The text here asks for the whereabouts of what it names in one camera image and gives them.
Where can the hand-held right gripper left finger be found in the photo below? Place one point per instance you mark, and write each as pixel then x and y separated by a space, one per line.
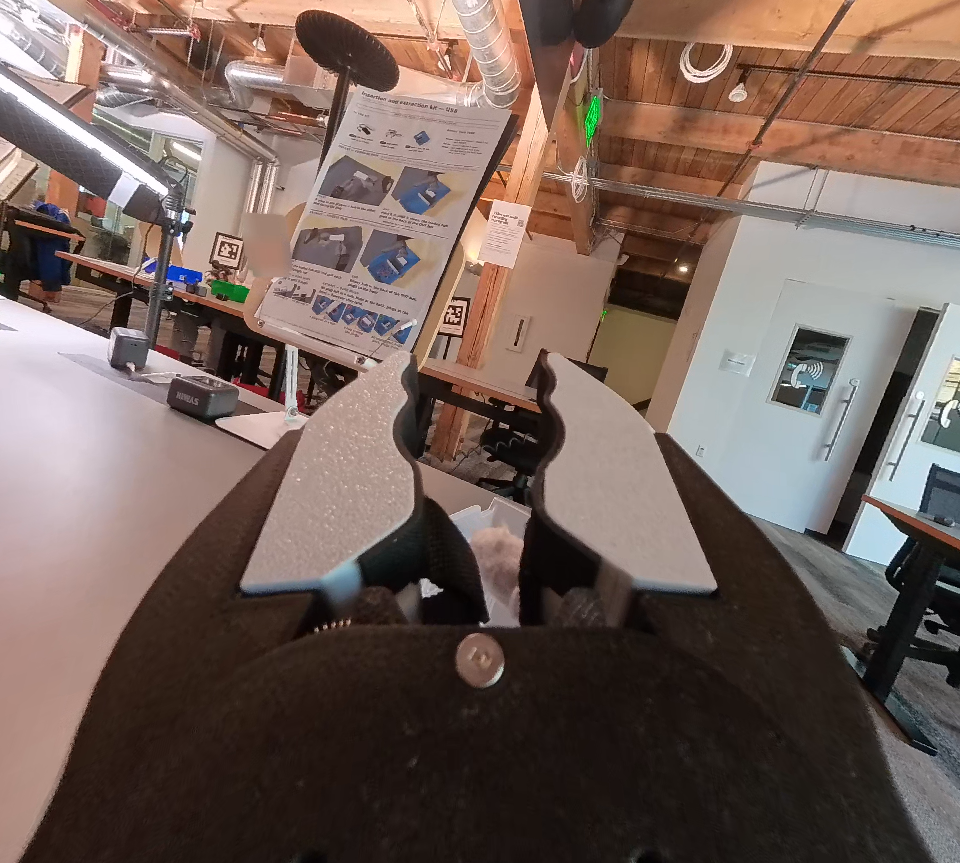
pixel 337 488

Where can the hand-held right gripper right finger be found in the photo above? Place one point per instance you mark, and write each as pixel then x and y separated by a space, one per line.
pixel 622 495

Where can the white small plug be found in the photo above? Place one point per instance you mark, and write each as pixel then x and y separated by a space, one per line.
pixel 150 377

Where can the person's right hand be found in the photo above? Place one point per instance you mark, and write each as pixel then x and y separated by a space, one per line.
pixel 495 555

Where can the black office chair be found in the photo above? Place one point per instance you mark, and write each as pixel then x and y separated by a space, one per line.
pixel 577 372
pixel 510 450
pixel 941 495

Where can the dark grey small box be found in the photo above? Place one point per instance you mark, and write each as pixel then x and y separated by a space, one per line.
pixel 202 399

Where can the black framed tag sign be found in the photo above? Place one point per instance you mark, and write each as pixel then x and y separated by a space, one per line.
pixel 227 252
pixel 454 317

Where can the green small bin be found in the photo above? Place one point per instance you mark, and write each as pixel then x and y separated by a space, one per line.
pixel 230 291

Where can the blue small bin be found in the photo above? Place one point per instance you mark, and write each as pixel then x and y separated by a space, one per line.
pixel 176 276

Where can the white paper notice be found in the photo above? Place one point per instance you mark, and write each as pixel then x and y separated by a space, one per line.
pixel 506 233

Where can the instruction poster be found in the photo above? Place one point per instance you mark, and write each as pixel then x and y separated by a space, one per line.
pixel 390 203

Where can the wooden office desk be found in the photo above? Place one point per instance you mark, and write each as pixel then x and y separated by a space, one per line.
pixel 915 522

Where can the white door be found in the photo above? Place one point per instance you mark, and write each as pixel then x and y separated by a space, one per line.
pixel 930 345

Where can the blue jacket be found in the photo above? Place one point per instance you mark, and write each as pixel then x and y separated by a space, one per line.
pixel 52 248

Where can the green lit sign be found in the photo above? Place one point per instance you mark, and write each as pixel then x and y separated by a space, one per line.
pixel 592 120

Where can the white track spot lamp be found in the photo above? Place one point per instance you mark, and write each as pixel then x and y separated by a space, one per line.
pixel 739 90
pixel 259 42

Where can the black light panel on stand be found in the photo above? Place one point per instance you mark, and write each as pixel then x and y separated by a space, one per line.
pixel 67 147

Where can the black ceiling dome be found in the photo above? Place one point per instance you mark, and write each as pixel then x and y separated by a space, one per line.
pixel 606 4

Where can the gold dark wall picture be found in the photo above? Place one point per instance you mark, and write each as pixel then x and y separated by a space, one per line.
pixel 945 413

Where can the silver ventilation duct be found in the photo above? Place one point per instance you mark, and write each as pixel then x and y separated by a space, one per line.
pixel 255 79
pixel 472 0

